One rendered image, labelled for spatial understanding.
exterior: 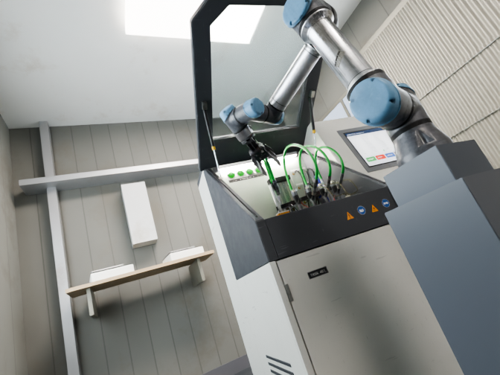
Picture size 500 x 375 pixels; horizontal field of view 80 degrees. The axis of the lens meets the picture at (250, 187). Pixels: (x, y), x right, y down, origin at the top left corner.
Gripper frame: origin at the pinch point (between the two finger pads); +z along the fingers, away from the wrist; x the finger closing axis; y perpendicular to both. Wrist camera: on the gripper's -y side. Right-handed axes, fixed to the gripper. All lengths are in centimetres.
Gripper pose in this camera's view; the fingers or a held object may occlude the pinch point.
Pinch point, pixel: (271, 168)
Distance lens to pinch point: 140.3
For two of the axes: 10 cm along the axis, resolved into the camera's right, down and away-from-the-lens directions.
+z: 6.0, 7.1, 3.8
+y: 1.0, 4.0, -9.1
